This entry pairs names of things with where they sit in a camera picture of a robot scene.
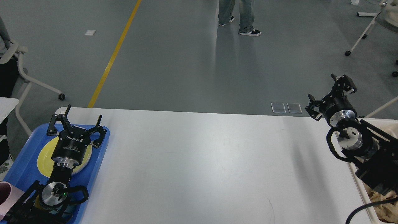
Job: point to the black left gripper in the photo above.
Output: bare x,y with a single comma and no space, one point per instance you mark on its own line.
73,141

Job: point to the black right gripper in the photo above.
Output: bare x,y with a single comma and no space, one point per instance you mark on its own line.
335,107

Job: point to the yellow plastic plate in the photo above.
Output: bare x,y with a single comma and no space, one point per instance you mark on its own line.
45,164

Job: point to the brown paper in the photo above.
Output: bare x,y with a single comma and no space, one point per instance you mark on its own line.
386,212

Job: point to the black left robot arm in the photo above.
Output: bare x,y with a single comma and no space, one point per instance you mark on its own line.
52,178

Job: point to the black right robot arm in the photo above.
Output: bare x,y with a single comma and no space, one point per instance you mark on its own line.
371,150

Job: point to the left white chair base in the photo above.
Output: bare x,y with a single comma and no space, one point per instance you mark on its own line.
16,51

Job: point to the white chair base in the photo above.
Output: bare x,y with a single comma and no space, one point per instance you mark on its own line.
389,103
16,51

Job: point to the floor outlet plate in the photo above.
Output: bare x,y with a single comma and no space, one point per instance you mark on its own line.
294,108

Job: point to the beige plastic bin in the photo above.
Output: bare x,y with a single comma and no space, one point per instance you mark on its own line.
388,126

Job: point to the pink ribbed cup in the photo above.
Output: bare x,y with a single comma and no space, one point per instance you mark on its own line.
9,195

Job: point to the seated person in black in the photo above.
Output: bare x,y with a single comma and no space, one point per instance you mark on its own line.
9,75

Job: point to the person in jeans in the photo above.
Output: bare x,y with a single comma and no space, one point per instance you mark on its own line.
247,16

